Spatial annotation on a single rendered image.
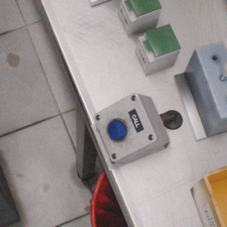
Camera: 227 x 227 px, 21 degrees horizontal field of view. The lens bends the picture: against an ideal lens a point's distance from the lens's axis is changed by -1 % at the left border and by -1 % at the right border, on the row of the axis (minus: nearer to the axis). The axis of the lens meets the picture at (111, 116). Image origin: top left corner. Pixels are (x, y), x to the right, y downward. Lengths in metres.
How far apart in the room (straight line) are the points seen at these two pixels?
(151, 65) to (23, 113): 0.97
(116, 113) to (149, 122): 0.05
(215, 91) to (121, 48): 0.18
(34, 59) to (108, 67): 0.96
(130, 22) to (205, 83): 0.14
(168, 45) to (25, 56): 1.05
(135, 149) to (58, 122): 1.00
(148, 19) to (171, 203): 0.26
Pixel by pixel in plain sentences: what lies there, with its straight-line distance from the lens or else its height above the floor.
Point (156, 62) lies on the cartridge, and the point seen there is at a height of 0.92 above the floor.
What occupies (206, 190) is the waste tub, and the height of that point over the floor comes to 0.96.
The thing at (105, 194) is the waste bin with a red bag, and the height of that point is 0.42.
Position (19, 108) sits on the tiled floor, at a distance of 1.79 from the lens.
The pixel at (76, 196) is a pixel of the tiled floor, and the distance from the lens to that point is 1.72.
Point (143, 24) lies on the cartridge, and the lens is 0.88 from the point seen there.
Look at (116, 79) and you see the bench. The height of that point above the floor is 0.87.
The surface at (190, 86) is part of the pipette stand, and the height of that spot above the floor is 0.89.
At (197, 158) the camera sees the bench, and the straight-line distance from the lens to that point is 0.86.
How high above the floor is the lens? 1.70
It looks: 73 degrees down
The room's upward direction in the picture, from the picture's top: 11 degrees clockwise
